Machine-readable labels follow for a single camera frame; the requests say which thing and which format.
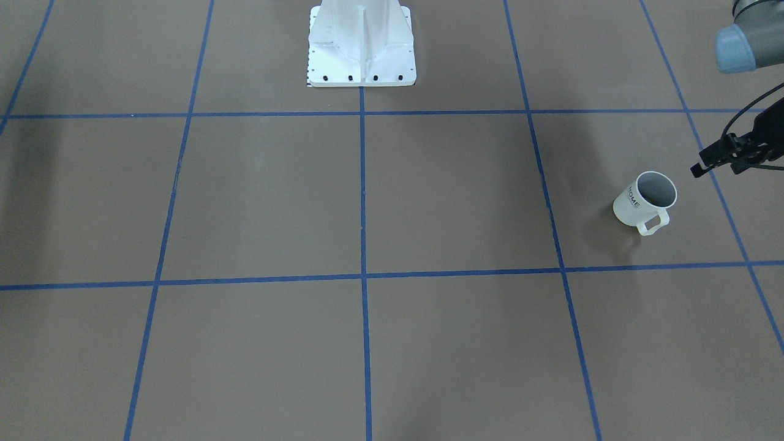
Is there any white mug with handle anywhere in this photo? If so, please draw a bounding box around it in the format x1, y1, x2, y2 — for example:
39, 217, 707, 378
611, 170, 678, 236

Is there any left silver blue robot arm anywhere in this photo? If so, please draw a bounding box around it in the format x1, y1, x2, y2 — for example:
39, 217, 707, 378
715, 1, 783, 74

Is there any white pedestal column base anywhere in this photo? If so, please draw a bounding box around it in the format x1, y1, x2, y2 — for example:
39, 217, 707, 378
306, 1, 417, 88

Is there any black braided cable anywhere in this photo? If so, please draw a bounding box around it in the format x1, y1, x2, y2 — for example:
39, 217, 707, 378
722, 83, 784, 171

